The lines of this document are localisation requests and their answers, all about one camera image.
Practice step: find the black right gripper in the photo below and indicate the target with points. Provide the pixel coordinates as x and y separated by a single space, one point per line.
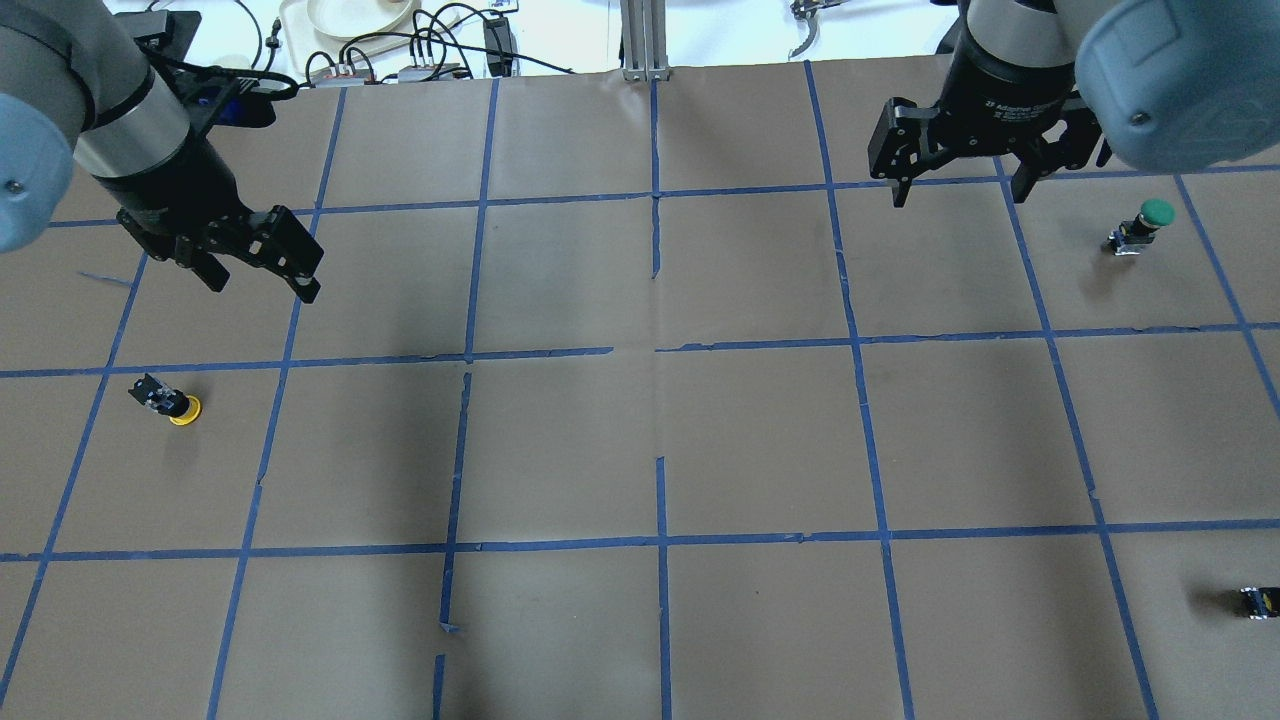
1010 95

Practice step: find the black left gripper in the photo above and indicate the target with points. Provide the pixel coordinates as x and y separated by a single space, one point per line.
170 185

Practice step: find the yellow push button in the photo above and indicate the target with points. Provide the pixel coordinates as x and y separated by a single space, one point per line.
178 407

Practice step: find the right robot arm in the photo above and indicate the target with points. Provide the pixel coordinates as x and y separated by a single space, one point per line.
1165 86

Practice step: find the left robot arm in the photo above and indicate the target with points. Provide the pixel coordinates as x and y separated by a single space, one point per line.
79 91

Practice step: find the green push button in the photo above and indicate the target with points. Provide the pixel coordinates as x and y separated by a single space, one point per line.
1133 237

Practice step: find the black monitor stand base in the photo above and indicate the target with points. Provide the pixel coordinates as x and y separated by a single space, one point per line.
169 33

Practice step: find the beige tray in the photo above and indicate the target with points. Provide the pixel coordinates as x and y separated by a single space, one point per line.
300 39

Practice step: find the beige plate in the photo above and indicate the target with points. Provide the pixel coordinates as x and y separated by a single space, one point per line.
349 19

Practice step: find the black power adapter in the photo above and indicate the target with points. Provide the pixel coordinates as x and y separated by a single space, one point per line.
499 44

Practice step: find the aluminium frame post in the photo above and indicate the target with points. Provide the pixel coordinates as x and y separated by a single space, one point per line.
644 41

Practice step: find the small black switch block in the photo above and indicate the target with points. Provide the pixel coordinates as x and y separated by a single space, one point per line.
1259 603

